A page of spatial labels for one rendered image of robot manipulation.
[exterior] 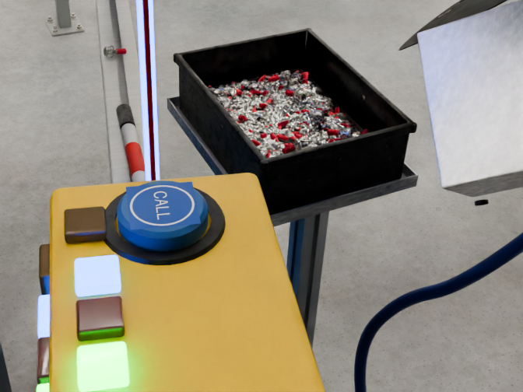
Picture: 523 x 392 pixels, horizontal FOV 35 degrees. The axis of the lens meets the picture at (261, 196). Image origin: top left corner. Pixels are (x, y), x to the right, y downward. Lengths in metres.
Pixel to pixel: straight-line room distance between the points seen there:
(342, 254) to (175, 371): 1.67
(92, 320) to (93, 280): 0.02
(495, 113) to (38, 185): 1.66
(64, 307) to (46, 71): 2.34
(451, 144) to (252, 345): 0.37
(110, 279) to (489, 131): 0.39
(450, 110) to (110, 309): 0.40
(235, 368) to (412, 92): 2.33
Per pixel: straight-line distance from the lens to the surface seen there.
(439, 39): 0.68
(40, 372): 0.34
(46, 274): 0.38
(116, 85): 0.89
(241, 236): 0.37
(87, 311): 0.33
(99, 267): 0.35
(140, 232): 0.36
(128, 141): 0.78
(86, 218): 0.37
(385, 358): 1.76
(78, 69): 2.66
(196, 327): 0.33
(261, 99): 0.90
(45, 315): 0.36
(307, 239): 0.87
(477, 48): 0.67
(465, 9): 0.82
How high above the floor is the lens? 1.31
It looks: 38 degrees down
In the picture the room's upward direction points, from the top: 3 degrees clockwise
